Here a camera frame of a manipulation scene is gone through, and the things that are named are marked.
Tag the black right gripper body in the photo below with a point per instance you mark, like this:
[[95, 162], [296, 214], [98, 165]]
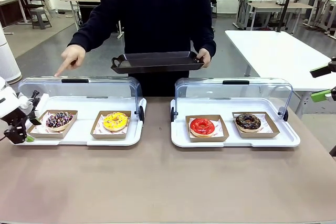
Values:
[[333, 65]]

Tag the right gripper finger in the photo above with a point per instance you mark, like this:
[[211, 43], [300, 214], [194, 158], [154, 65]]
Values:
[[321, 70], [321, 95]]

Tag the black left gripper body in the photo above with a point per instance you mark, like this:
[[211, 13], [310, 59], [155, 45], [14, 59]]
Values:
[[13, 120]]

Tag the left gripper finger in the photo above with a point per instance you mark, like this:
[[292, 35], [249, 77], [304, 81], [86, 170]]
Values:
[[35, 119], [17, 135]]

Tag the white printed paper liner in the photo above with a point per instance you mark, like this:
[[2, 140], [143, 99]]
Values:
[[265, 125], [99, 127], [220, 129], [42, 127]]

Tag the brown cardboard donut box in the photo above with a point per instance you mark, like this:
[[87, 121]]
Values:
[[207, 140], [47, 134], [110, 136], [262, 135]]

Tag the chocolate donut with coloured sprinkles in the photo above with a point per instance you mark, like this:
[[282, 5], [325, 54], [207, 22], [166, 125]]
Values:
[[59, 120]]

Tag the red glazed donut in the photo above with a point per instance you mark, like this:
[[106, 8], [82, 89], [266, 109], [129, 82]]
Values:
[[202, 128]]

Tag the black rectangular serving tray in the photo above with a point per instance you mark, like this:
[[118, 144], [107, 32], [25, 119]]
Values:
[[157, 67]]

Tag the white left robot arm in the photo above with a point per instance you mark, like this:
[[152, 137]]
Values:
[[8, 98]]

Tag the person's right forearm navy sleeve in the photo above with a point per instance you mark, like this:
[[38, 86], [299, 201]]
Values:
[[84, 35]]

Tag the person's left forearm navy sleeve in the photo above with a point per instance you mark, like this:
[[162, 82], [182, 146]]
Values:
[[206, 35]]

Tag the chocolate donut with nut crumbs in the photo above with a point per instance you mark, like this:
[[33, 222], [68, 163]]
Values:
[[248, 122]]

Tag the yellow glazed donut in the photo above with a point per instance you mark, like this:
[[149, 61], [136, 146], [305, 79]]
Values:
[[115, 121]]

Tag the person's right hand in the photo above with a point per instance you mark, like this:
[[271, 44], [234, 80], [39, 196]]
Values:
[[74, 56]]

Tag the person's left hand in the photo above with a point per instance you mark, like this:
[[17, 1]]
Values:
[[207, 57]]

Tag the large white table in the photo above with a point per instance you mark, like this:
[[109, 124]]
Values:
[[275, 51]]

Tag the white cylindrical air purifier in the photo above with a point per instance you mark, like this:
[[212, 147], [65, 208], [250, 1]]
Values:
[[8, 61]]

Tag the clear display case lid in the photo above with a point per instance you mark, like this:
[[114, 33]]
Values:
[[204, 89], [105, 87]]

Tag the grey lab workbench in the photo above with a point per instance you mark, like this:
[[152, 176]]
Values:
[[267, 5]]

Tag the grey step stool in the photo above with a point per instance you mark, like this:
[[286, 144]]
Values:
[[40, 14]]

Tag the black box under table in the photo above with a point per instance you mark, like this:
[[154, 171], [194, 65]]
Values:
[[89, 11]]

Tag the navy FILA sweatshirt torso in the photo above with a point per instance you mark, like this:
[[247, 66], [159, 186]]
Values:
[[157, 24]]

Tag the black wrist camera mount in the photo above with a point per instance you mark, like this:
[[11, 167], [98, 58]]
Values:
[[34, 96]]

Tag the black camera stand pole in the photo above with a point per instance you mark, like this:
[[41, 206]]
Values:
[[286, 3]]

